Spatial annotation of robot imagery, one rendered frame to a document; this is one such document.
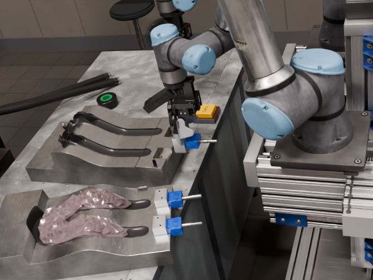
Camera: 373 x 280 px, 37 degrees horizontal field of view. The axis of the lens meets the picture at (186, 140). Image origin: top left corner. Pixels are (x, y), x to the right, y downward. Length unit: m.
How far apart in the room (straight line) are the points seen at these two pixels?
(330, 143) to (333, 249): 0.96
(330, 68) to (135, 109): 1.04
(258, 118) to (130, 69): 1.27
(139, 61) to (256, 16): 1.35
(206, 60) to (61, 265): 0.66
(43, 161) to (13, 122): 2.09
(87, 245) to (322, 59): 0.75
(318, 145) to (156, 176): 0.55
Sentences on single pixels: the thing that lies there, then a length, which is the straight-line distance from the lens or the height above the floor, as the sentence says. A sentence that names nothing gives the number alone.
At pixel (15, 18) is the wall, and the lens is 4.89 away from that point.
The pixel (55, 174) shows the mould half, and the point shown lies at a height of 0.84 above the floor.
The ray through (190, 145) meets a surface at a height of 0.93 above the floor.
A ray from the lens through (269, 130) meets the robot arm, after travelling 1.25.
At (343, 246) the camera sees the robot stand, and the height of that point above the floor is 0.21.
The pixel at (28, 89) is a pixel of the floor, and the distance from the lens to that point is 4.35.
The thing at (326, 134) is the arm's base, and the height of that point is 1.09.
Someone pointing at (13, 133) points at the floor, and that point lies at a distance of 3.90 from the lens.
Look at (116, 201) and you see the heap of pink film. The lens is 1.63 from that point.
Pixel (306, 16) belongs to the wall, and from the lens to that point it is 3.95.
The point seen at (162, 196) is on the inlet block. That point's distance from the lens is 1.60.
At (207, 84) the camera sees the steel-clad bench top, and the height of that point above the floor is 0.80.
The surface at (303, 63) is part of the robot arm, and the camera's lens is 1.31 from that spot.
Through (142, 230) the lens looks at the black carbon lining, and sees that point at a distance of 1.57.
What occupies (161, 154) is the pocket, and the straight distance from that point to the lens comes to 1.79.
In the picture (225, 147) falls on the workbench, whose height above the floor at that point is 0.56.
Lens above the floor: 1.93
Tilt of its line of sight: 36 degrees down
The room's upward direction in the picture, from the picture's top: 14 degrees counter-clockwise
